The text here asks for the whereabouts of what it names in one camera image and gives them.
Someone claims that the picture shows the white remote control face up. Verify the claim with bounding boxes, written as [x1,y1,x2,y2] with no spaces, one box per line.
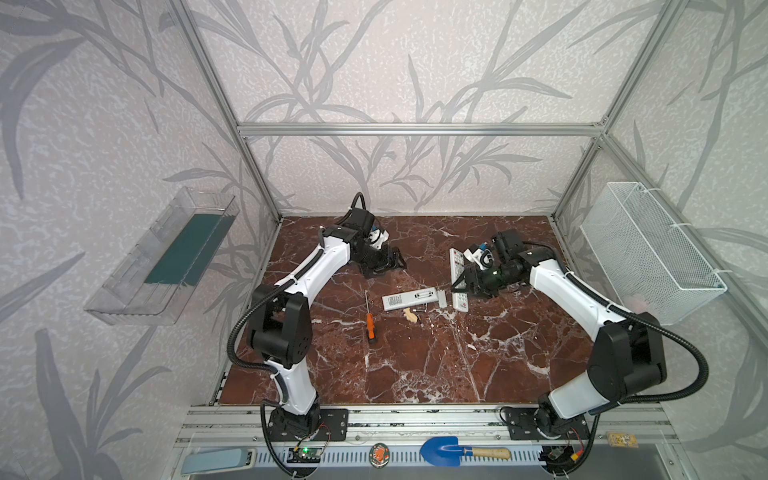
[449,248,469,313]

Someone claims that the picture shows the white remote control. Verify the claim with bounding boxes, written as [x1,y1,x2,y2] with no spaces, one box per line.
[382,287,438,311]

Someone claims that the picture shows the white battery cover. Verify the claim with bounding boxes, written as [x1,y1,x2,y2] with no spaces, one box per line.
[437,290,447,309]

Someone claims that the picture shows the orange handle screwdriver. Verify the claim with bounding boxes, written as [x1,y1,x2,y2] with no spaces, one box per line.
[364,291,377,345]

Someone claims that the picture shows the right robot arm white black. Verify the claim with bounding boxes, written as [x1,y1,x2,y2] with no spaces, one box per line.
[451,230,667,439]

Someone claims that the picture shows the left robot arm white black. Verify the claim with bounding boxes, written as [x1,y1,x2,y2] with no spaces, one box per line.
[244,207,406,439]

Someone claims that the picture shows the small wooden animal figure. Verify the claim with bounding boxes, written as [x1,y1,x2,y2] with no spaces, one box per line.
[403,308,419,323]

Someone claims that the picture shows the pink object in basket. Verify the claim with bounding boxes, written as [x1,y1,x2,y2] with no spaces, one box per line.
[623,294,650,313]

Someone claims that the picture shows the round orange badge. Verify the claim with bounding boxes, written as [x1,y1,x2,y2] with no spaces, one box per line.
[368,443,391,469]

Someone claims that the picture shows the yellow small circuit board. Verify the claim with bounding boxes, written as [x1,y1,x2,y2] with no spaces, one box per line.
[606,432,639,448]

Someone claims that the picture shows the small green circuit board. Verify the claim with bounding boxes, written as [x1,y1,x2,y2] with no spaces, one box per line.
[286,447,324,464]

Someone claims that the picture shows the grey blue flat device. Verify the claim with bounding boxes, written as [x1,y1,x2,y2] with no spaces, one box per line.
[180,447,256,476]

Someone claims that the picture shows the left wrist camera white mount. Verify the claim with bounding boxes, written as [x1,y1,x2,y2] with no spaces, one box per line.
[368,227,389,250]

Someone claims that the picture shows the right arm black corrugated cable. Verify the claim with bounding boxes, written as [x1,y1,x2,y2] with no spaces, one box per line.
[521,241,710,404]

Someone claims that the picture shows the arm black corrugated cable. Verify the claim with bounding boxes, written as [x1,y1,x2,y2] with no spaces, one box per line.
[521,241,710,404]
[226,191,367,376]

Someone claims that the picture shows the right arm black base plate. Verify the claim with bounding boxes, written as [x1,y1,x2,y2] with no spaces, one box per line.
[499,406,590,440]

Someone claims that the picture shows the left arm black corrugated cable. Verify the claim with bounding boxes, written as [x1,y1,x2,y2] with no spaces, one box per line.
[226,191,367,376]

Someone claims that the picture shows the white wire mesh basket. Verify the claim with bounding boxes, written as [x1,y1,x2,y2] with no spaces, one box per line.
[581,182,727,326]

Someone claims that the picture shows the blue toy shovel wooden handle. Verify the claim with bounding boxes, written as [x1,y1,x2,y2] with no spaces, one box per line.
[420,436,512,468]

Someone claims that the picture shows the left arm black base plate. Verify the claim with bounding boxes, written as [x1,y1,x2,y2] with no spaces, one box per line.
[267,406,349,442]

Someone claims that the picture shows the right small electronics board wires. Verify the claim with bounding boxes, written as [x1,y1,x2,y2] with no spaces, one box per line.
[539,443,586,469]

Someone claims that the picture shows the clear plastic wall bin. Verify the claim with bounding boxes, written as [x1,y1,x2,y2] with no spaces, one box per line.
[84,187,240,326]

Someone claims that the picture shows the aluminium frame rail front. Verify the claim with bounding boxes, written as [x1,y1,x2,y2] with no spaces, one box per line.
[174,404,681,448]

